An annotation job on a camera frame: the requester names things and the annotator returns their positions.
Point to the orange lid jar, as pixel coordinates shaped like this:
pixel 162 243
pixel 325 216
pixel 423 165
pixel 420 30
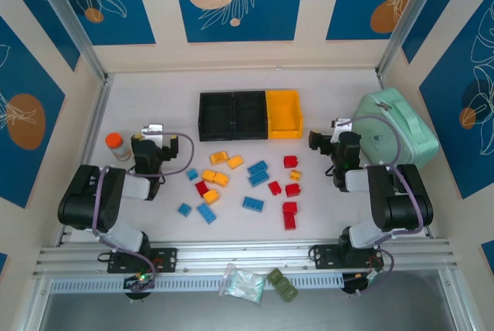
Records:
pixel 119 147

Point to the clear plastic zip bag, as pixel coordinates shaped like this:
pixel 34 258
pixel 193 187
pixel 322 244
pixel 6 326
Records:
pixel 241 282

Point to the mint green zip bag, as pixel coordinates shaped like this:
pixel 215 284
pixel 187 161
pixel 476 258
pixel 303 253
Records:
pixel 378 142

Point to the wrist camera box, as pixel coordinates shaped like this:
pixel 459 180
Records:
pixel 152 131
pixel 342 124

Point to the black plastic bin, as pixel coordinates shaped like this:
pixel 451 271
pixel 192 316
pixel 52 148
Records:
pixel 251 105
pixel 206 101

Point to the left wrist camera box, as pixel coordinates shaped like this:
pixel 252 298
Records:
pixel 152 131

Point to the aluminium mounting rail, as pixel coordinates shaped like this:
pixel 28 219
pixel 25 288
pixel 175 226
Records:
pixel 247 254

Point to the small blue lego brick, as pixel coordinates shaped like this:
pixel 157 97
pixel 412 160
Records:
pixel 191 174

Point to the square blue lego brick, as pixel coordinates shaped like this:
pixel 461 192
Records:
pixel 185 209

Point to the small yellow lego brick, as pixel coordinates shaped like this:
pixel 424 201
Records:
pixel 295 175

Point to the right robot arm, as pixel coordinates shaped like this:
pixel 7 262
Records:
pixel 405 207

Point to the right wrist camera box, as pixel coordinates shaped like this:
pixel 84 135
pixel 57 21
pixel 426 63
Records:
pixel 342 124

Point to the long red lego brick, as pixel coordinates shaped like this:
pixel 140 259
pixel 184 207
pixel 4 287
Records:
pixel 289 221

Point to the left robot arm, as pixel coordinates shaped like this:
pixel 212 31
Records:
pixel 88 200

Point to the aluminium frame post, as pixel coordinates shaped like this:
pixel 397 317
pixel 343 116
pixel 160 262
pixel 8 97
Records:
pixel 70 18
pixel 407 18

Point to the olive green block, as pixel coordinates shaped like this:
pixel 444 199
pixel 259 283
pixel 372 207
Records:
pixel 275 276
pixel 289 294
pixel 282 284

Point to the long blue lego brick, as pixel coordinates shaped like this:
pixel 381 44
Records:
pixel 253 204
pixel 258 168
pixel 206 213
pixel 259 178

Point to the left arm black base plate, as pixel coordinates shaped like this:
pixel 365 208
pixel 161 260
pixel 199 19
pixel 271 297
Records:
pixel 166 259

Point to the yellow plastic bin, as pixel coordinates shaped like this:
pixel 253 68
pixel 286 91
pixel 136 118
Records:
pixel 285 132

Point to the aluminium floor side rail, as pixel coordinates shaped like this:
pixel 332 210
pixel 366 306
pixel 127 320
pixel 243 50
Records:
pixel 86 153

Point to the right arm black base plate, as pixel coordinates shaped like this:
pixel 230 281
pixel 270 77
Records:
pixel 322 255

